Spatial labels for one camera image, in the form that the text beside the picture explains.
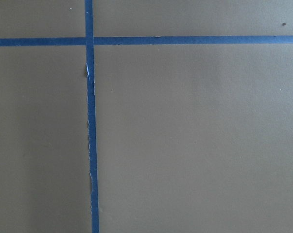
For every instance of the brown paper table cover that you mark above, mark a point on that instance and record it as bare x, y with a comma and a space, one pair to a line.
146, 116

